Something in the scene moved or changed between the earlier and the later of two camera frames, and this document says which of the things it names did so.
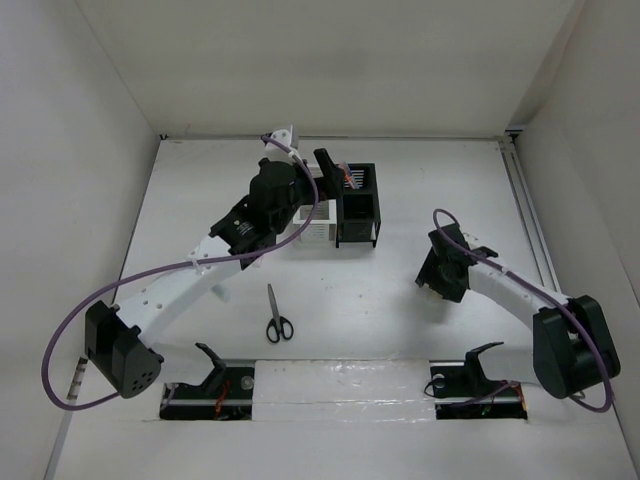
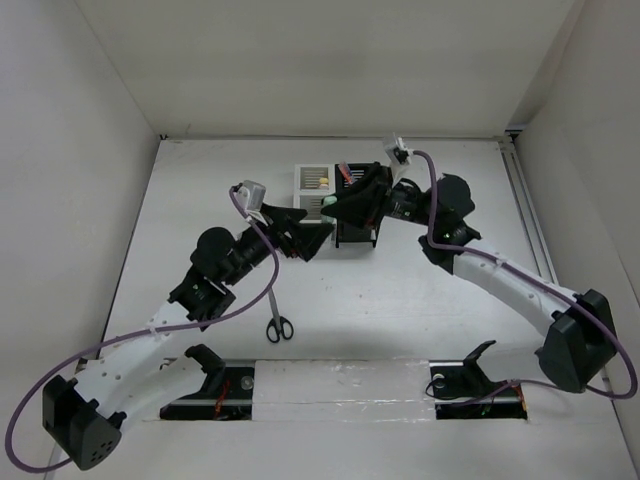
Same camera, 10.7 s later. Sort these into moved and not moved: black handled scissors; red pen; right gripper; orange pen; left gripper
Moved: left gripper; right gripper
Not moved: red pen; orange pen; black handled scissors
